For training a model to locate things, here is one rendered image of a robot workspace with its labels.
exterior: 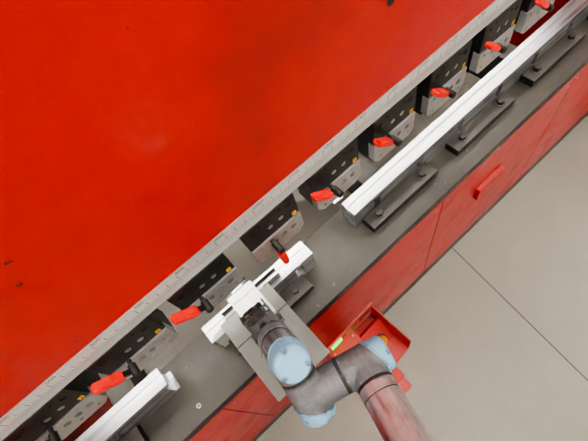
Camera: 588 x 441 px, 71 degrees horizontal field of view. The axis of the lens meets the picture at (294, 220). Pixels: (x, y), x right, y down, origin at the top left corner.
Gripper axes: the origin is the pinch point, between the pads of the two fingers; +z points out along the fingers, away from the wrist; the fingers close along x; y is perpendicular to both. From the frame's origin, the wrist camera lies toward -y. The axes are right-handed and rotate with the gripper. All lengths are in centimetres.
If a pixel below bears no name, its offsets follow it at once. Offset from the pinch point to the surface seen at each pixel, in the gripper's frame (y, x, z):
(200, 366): -4.8, 23.4, 18.4
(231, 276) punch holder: 16.5, -1.6, -10.8
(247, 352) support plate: -5.0, 8.8, 1.9
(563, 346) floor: -121, -91, 36
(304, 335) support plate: -10.7, -5.7, -2.9
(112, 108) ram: 51, -5, -52
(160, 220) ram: 37, 0, -35
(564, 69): -12, -138, 12
